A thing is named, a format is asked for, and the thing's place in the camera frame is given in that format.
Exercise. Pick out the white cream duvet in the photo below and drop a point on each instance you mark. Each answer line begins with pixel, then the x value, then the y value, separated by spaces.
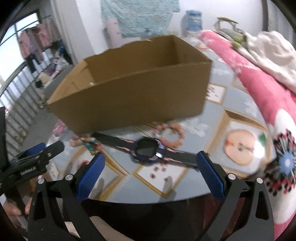
pixel 272 53

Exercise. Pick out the brown cardboard box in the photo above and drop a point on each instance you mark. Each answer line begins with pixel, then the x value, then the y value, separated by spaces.
pixel 160 79

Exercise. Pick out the black smart watch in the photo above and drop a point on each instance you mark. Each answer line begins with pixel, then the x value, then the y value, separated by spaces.
pixel 147 149

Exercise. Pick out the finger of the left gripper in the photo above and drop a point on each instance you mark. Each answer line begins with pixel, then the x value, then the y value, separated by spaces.
pixel 49 150

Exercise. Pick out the metal balcony railing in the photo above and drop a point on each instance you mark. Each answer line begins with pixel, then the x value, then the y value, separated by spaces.
pixel 21 98

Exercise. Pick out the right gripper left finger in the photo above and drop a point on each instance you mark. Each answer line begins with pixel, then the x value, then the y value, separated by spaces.
pixel 46 221

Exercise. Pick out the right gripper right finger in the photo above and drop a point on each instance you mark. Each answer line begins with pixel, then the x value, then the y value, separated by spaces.
pixel 255 221

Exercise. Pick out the teal patterned wall cloth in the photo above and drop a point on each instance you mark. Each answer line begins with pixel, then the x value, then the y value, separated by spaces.
pixel 139 18

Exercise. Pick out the person left hand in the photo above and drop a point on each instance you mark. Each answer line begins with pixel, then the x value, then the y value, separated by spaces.
pixel 13 210

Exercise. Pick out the pink floral blanket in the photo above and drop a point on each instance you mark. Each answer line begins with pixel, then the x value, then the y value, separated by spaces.
pixel 278 110

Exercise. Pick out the hanging pink clothes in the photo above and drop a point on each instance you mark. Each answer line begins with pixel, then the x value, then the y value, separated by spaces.
pixel 33 40

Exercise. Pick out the green knit garment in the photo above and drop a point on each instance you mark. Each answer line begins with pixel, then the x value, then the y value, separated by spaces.
pixel 236 37

